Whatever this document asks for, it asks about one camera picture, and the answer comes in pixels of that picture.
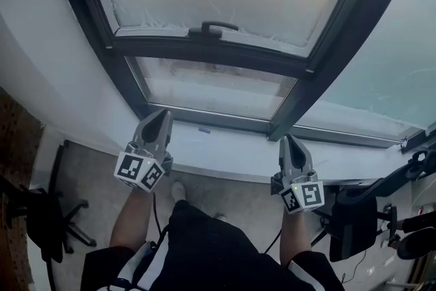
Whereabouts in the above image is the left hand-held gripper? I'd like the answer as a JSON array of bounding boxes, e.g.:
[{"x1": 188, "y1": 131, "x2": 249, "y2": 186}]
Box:
[{"x1": 114, "y1": 109, "x2": 174, "y2": 194}]

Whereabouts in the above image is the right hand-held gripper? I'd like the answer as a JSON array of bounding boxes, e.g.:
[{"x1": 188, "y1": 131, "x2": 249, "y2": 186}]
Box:
[{"x1": 270, "y1": 134, "x2": 324, "y2": 215}]

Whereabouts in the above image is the person's left forearm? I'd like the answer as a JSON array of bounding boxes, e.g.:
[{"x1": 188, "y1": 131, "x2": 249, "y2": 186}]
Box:
[{"x1": 108, "y1": 187, "x2": 154, "y2": 251}]

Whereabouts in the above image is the person's right forearm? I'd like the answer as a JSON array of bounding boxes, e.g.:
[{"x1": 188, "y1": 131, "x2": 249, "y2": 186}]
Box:
[{"x1": 278, "y1": 209, "x2": 313, "y2": 265}]

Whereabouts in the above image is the dark-framed window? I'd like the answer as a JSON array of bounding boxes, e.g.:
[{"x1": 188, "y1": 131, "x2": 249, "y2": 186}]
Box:
[{"x1": 49, "y1": 0, "x2": 419, "y2": 143}]

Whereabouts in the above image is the person's left white shoe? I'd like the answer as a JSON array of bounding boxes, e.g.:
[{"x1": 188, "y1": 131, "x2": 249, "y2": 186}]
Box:
[{"x1": 170, "y1": 180, "x2": 187, "y2": 207}]

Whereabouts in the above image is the black mesh office chair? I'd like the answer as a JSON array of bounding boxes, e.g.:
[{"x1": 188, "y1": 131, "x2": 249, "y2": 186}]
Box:
[{"x1": 311, "y1": 149, "x2": 436, "y2": 263}]

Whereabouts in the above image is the person's black white-striped clothing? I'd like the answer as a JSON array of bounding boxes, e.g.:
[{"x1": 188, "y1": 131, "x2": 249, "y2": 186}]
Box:
[{"x1": 80, "y1": 199, "x2": 345, "y2": 291}]

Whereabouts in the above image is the black swivel chair with headrest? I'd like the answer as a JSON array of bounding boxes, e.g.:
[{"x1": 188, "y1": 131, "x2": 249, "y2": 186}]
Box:
[{"x1": 0, "y1": 175, "x2": 98, "y2": 265}]

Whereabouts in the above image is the large frosted glass pane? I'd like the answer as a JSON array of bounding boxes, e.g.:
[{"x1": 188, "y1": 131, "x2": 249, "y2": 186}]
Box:
[{"x1": 293, "y1": 0, "x2": 436, "y2": 151}]

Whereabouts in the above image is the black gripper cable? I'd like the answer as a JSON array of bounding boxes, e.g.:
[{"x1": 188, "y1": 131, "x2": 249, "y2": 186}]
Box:
[
  {"x1": 264, "y1": 227, "x2": 283, "y2": 255},
  {"x1": 151, "y1": 192, "x2": 168, "y2": 240}
]

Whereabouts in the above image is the black window handle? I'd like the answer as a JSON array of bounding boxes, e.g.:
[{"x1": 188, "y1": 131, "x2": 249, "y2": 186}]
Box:
[{"x1": 188, "y1": 20, "x2": 240, "y2": 40}]

